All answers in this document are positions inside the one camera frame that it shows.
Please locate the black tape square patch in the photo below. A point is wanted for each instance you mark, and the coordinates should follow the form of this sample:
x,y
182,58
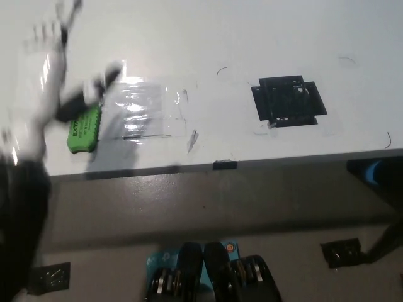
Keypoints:
x,y
288,100

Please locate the clear plastic sheet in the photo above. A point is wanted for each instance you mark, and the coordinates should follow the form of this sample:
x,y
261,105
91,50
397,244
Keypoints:
x,y
145,107

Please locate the green whiteboard eraser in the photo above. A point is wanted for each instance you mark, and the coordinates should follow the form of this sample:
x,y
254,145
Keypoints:
x,y
83,133

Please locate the black blue desk bracket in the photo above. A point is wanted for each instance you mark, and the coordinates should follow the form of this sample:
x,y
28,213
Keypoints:
x,y
374,173

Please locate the small black tape strip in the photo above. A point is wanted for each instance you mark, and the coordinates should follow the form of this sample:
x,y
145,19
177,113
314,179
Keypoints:
x,y
225,165

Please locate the black desk leg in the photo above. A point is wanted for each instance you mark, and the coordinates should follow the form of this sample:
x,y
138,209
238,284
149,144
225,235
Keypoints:
x,y
387,239

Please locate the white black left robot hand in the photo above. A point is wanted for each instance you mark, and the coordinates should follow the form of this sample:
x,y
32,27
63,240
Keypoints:
x,y
47,91

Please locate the teal router box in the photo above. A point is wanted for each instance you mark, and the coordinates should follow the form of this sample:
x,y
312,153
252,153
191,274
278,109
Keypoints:
x,y
163,256

